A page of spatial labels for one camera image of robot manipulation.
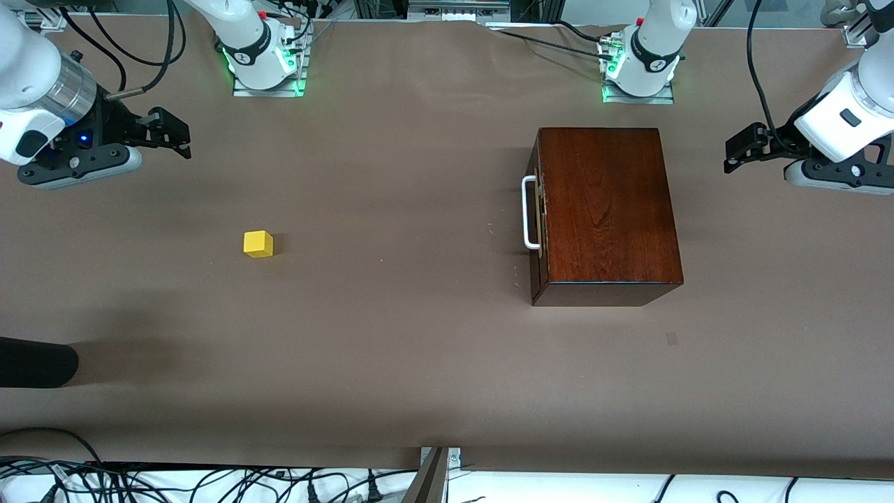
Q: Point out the yellow cube block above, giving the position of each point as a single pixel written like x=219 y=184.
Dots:
x=258 y=244

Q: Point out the black cylindrical object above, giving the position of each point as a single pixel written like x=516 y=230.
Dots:
x=35 y=363

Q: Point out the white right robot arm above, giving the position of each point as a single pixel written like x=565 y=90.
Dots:
x=248 y=35

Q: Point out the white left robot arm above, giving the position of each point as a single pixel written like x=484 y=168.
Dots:
x=656 y=42

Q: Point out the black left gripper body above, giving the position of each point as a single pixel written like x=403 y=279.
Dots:
x=783 y=140

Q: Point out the dark wooden drawer cabinet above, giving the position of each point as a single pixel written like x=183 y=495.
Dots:
x=607 y=209

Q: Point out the aluminium table corner bracket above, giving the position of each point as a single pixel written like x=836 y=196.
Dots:
x=855 y=36
x=49 y=21

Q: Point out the aluminium profile post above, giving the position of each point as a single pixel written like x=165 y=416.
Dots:
x=429 y=478

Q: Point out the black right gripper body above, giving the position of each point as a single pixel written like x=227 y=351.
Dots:
x=116 y=122

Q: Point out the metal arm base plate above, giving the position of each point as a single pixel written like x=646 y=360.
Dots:
x=663 y=98
x=244 y=92

